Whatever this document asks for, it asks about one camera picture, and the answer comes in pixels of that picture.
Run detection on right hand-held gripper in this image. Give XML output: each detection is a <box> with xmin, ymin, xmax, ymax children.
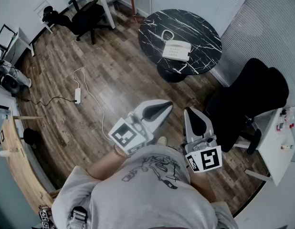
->
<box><xmin>180</xmin><ymin>106</ymin><xmax>222</xmax><ymax>174</ymax></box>

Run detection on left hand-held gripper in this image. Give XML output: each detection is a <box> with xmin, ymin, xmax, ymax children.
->
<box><xmin>108</xmin><ymin>99</ymin><xmax>174</xmax><ymax>155</ymax></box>

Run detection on white telephone base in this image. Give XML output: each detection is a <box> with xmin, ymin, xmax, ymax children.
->
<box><xmin>161</xmin><ymin>44</ymin><xmax>191</xmax><ymax>62</ymax></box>

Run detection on person's right forearm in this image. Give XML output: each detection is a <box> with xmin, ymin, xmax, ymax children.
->
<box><xmin>189</xmin><ymin>169</ymin><xmax>218</xmax><ymax>203</ymax></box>

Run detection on person's left forearm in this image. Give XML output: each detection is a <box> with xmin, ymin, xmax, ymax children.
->
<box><xmin>86</xmin><ymin>145</ymin><xmax>129</xmax><ymax>183</ymax></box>

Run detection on beige shoe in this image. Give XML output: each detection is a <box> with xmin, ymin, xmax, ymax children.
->
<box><xmin>155</xmin><ymin>136</ymin><xmax>168</xmax><ymax>147</ymax></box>

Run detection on black high-back office chair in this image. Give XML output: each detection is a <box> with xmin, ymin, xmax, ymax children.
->
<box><xmin>204</xmin><ymin>58</ymin><xmax>290</xmax><ymax>156</ymax></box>

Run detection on white desk right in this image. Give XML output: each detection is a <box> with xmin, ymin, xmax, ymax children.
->
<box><xmin>244</xmin><ymin>105</ymin><xmax>295</xmax><ymax>187</ymax></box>

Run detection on grey printed t-shirt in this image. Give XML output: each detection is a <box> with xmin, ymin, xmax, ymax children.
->
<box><xmin>51</xmin><ymin>144</ymin><xmax>239</xmax><ymax>229</ymax></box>

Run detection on round black marble table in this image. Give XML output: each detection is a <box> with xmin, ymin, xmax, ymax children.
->
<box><xmin>137</xmin><ymin>9</ymin><xmax>223</xmax><ymax>83</ymax></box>

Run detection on white window blinds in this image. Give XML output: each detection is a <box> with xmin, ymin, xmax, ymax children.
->
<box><xmin>219</xmin><ymin>0</ymin><xmax>295</xmax><ymax>109</ymax></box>

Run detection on black office chair with armrests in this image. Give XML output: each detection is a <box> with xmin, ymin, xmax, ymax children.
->
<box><xmin>42</xmin><ymin>0</ymin><xmax>113</xmax><ymax>45</ymax></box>

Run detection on black round stool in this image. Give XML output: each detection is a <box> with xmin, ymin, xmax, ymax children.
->
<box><xmin>22</xmin><ymin>127</ymin><xmax>42</xmax><ymax>147</ymax></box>

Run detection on curved wooden counter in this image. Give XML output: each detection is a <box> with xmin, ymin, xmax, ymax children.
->
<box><xmin>0</xmin><ymin>106</ymin><xmax>55</xmax><ymax>215</ymax></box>

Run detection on printed tag board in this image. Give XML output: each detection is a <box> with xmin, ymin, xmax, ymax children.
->
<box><xmin>38</xmin><ymin>204</ymin><xmax>53</xmax><ymax>229</ymax></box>

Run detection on black round device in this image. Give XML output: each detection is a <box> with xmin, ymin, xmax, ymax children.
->
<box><xmin>0</xmin><ymin>68</ymin><xmax>21</xmax><ymax>95</ymax></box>

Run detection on small white side table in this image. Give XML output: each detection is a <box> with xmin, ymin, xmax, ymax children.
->
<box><xmin>5</xmin><ymin>27</ymin><xmax>36</xmax><ymax>65</ymax></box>

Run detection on beaded bracelet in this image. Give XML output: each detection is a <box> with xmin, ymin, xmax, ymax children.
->
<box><xmin>113</xmin><ymin>144</ymin><xmax>127</xmax><ymax>159</ymax></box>

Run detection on white power strip with cable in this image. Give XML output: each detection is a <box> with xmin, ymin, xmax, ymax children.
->
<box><xmin>73</xmin><ymin>67</ymin><xmax>113</xmax><ymax>141</ymax></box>

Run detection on white coiled telephone cord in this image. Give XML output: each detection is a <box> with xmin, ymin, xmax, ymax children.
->
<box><xmin>160</xmin><ymin>29</ymin><xmax>175</xmax><ymax>43</ymax></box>

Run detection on thin black cable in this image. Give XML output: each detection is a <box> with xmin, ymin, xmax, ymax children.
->
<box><xmin>17</xmin><ymin>94</ymin><xmax>78</xmax><ymax>106</ymax></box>

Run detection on grey strap with buckle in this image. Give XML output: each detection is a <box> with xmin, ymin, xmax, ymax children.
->
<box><xmin>66</xmin><ymin>206</ymin><xmax>88</xmax><ymax>229</ymax></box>

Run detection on black metal frame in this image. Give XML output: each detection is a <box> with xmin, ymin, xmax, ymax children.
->
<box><xmin>0</xmin><ymin>24</ymin><xmax>19</xmax><ymax>59</ymax></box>

